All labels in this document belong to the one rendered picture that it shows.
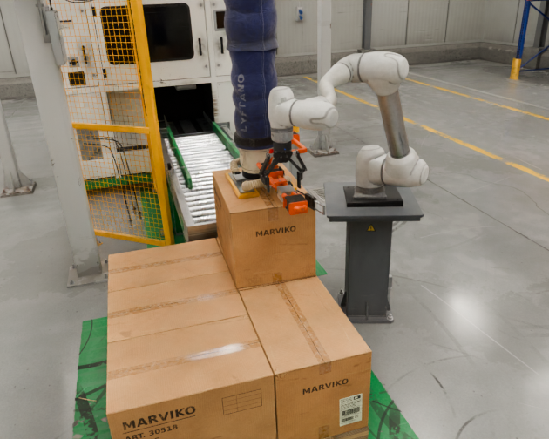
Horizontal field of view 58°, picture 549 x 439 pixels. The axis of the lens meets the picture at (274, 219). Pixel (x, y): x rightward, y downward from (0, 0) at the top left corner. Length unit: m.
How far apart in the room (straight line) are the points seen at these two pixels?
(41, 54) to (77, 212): 1.03
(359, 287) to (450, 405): 0.81
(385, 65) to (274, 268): 1.04
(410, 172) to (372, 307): 0.90
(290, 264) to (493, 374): 1.21
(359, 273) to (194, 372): 1.32
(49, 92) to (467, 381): 2.88
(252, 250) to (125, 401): 0.86
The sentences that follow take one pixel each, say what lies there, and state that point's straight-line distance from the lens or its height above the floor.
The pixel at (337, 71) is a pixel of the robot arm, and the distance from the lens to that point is 2.32.
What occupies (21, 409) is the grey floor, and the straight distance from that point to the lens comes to 2.92.
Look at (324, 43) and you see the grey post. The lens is 5.92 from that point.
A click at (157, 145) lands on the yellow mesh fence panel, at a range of 3.53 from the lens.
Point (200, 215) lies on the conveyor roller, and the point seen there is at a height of 0.53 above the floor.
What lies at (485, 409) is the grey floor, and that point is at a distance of 2.71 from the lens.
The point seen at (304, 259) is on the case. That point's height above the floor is 0.65.
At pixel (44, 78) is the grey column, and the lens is 3.42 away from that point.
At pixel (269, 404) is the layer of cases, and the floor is 0.40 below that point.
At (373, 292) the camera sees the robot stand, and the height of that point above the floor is 0.19.
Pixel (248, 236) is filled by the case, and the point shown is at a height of 0.82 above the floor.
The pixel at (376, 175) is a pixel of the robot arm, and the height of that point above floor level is 0.92.
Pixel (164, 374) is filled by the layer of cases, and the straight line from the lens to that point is 2.00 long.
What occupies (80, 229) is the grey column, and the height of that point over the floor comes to 0.38.
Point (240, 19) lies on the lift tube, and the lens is 2.26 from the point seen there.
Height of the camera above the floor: 1.84
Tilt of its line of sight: 25 degrees down
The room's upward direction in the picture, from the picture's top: 2 degrees counter-clockwise
